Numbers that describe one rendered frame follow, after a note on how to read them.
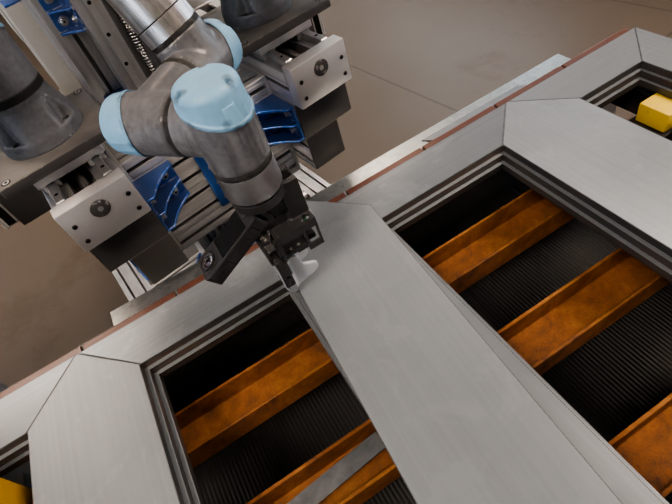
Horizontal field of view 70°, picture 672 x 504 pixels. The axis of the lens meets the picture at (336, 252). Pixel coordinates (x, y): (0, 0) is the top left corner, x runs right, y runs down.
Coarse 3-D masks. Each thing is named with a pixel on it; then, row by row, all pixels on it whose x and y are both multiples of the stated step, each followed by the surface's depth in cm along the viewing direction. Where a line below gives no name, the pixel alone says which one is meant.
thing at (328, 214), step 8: (320, 208) 85; (328, 208) 85; (336, 208) 84; (344, 208) 84; (352, 208) 83; (360, 208) 83; (320, 216) 84; (328, 216) 84; (336, 216) 83; (344, 216) 83; (320, 224) 83; (328, 224) 82
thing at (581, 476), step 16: (576, 464) 51; (560, 480) 50; (576, 480) 50; (592, 480) 50; (528, 496) 50; (544, 496) 50; (560, 496) 49; (576, 496) 49; (592, 496) 49; (608, 496) 48
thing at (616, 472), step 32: (640, 64) 91; (608, 96) 90; (480, 160) 84; (512, 160) 84; (448, 192) 84; (544, 192) 79; (576, 192) 75; (608, 224) 71; (416, 256) 74; (640, 256) 68; (448, 288) 69; (224, 320) 76; (256, 320) 78; (480, 320) 64; (192, 352) 75; (512, 352) 60; (160, 384) 73; (544, 384) 57; (160, 416) 68; (576, 416) 54; (576, 448) 52; (608, 448) 51; (192, 480) 62; (608, 480) 49; (640, 480) 49
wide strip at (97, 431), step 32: (64, 384) 74; (96, 384) 72; (128, 384) 71; (64, 416) 70; (96, 416) 69; (128, 416) 68; (32, 448) 68; (64, 448) 67; (96, 448) 66; (128, 448) 64; (160, 448) 63; (32, 480) 65; (64, 480) 64; (96, 480) 63; (128, 480) 62; (160, 480) 61
